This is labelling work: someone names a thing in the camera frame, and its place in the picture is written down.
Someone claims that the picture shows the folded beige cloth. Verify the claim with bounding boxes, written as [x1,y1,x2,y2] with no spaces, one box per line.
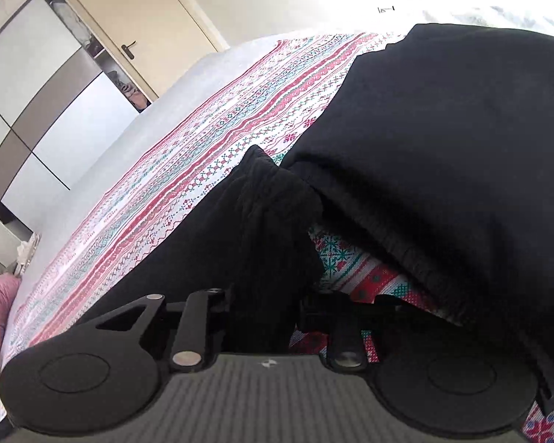
[14,233,41,276]

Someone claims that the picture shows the grey bed sheet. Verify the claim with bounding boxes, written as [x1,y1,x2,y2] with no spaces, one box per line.
[0,6,554,370]

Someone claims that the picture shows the cream bedroom door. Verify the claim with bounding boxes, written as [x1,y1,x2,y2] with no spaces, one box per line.
[77,0,229,97]

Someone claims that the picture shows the patterned red green blanket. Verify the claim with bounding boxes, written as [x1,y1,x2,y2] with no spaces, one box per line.
[0,24,554,442]

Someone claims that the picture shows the black sweatpants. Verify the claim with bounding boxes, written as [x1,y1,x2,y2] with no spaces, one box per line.
[75,22,554,418]

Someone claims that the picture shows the white grey sliding wardrobe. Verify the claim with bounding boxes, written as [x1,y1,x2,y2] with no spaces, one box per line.
[0,0,150,230]

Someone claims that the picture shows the wall power socket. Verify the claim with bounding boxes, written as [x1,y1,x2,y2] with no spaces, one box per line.
[377,5,395,14]

